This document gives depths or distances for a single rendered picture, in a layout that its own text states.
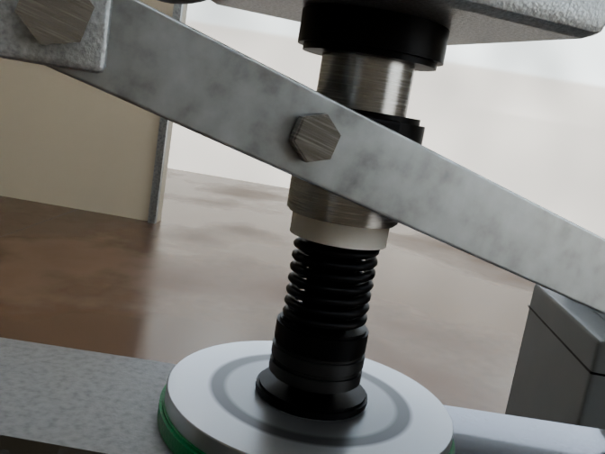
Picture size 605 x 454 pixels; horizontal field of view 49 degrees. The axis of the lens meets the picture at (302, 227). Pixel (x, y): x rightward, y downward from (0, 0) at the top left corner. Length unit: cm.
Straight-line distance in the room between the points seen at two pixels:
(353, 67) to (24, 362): 35
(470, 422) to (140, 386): 27
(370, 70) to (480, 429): 31
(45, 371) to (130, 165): 495
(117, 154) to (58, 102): 61
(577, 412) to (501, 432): 70
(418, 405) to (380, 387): 4
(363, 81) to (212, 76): 11
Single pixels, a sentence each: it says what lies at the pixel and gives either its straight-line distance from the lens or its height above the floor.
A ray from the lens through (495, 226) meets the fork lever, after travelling 47.
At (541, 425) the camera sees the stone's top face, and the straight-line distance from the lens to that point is 64.
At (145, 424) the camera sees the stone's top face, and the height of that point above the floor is 87.
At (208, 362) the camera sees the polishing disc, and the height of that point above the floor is 89.
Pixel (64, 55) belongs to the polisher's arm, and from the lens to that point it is 34.
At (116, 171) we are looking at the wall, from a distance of 554.
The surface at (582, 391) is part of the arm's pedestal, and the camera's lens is 128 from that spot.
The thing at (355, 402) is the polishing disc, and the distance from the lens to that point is 50.
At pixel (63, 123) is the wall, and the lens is 567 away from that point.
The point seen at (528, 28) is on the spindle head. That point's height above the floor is 117.
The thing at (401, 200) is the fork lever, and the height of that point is 105.
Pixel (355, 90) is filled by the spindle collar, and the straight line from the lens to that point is 44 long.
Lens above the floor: 110
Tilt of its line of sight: 10 degrees down
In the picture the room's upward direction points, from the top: 9 degrees clockwise
